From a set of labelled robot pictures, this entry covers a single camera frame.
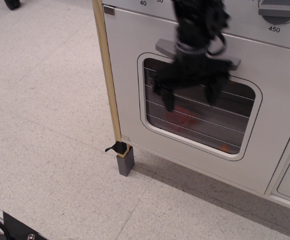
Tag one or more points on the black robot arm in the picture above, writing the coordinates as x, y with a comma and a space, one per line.
199, 22

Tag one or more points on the black metal base plate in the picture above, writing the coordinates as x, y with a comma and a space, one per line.
19, 230

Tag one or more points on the white toy oven door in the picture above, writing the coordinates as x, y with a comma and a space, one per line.
251, 114

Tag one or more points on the white toy kitchen cabinet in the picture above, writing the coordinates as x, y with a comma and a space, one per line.
206, 86

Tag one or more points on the grey temperature dial knob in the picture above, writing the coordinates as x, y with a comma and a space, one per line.
276, 12

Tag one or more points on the metal door hinge bracket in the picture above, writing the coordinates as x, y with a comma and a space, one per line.
109, 10

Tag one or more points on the light wooden side post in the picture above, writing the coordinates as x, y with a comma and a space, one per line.
107, 68

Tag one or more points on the grey oven door handle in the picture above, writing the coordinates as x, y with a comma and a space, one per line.
168, 48

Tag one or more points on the black caster wheel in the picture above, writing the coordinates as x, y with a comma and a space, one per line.
12, 4

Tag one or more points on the black tape piece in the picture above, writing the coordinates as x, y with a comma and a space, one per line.
119, 147

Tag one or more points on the red toy cup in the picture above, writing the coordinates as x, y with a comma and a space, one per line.
180, 119

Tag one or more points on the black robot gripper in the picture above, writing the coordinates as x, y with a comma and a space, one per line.
191, 67

